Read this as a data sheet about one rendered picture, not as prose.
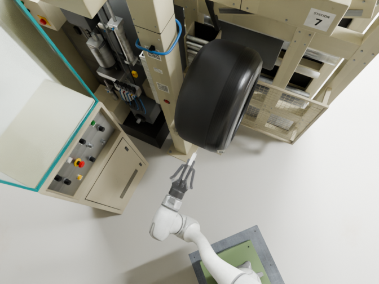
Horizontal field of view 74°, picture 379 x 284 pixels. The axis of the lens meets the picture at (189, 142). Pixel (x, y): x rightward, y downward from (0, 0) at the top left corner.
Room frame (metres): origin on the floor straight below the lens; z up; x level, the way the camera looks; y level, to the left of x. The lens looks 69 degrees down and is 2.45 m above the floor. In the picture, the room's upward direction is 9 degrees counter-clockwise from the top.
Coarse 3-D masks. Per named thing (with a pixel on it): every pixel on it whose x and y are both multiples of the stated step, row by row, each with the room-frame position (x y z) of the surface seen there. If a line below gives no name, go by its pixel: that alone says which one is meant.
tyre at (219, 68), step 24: (216, 48) 0.81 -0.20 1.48; (240, 48) 0.81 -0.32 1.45; (192, 72) 0.71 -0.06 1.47; (216, 72) 0.68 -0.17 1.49; (240, 72) 0.66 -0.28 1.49; (192, 96) 0.60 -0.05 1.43; (216, 96) 0.57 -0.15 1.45; (240, 96) 0.56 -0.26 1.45; (192, 120) 0.52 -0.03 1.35; (216, 120) 0.49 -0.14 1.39; (240, 120) 0.64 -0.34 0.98; (216, 144) 0.42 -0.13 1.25
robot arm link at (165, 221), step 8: (160, 208) 0.15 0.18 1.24; (168, 208) 0.14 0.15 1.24; (160, 216) 0.11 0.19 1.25; (168, 216) 0.10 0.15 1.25; (176, 216) 0.10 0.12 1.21; (152, 224) 0.08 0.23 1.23; (160, 224) 0.08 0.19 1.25; (168, 224) 0.07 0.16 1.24; (176, 224) 0.07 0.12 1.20; (152, 232) 0.05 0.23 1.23; (160, 232) 0.04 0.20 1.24; (168, 232) 0.04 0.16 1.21; (176, 232) 0.03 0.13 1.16; (160, 240) 0.01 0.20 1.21
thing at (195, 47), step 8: (192, 24) 1.27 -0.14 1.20; (200, 24) 1.26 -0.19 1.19; (192, 32) 1.26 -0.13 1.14; (200, 32) 1.26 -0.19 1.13; (208, 32) 1.23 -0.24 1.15; (216, 32) 1.20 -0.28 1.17; (184, 40) 1.17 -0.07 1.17; (192, 40) 1.16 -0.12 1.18; (200, 40) 1.14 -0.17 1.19; (208, 40) 1.23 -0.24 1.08; (192, 48) 1.16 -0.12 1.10; (200, 48) 1.12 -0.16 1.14; (192, 56) 1.17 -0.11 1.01
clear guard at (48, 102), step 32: (0, 0) 0.73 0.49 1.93; (0, 32) 0.67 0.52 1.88; (32, 32) 0.74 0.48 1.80; (0, 64) 0.61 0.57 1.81; (32, 64) 0.67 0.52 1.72; (64, 64) 0.75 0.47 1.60; (0, 96) 0.54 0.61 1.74; (32, 96) 0.60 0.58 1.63; (64, 96) 0.67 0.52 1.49; (0, 128) 0.46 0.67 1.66; (32, 128) 0.51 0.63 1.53; (64, 128) 0.58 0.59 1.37; (0, 160) 0.38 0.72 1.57; (32, 160) 0.42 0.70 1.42
